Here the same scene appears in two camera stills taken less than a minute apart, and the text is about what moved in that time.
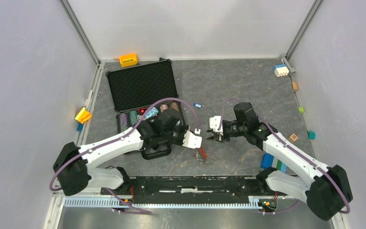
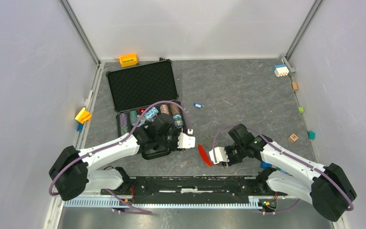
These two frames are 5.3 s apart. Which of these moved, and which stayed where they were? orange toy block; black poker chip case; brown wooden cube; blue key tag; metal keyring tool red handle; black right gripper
Moved: metal keyring tool red handle; black right gripper
Stayed: black poker chip case; orange toy block; brown wooden cube; blue key tag
